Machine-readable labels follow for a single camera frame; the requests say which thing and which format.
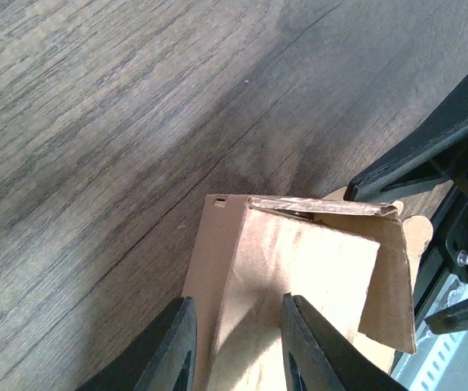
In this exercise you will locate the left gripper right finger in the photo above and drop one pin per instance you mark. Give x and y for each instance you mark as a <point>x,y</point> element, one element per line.
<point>318,357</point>

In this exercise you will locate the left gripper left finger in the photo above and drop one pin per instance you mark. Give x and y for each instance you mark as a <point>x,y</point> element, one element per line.
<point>161,357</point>

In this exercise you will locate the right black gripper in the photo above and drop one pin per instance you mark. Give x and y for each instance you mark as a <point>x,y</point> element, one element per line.
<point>435,152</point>

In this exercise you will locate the cardboard box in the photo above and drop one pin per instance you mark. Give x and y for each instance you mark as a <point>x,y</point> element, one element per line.
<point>356,263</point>

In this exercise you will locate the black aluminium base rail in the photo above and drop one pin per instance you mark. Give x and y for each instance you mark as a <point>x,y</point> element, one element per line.
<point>434,273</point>

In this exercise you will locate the light blue slotted cable duct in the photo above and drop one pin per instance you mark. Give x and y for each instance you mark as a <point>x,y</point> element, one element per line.
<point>441,362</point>

